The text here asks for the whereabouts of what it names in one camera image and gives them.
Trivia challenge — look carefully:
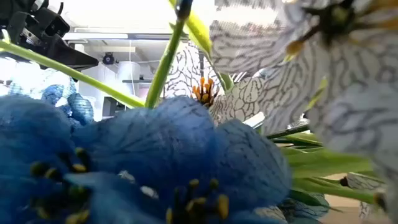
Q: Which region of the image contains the round black ceiling device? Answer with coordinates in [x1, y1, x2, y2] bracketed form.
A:
[101, 52, 116, 65]

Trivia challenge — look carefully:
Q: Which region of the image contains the white artificial flower bunch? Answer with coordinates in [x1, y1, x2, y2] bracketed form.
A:
[163, 40, 268, 128]
[210, 0, 398, 224]

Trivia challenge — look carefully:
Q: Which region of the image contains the white round column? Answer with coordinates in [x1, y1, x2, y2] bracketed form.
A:
[117, 61, 141, 96]

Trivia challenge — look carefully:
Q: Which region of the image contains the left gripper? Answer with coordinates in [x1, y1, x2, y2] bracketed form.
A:
[0, 0, 100, 71]

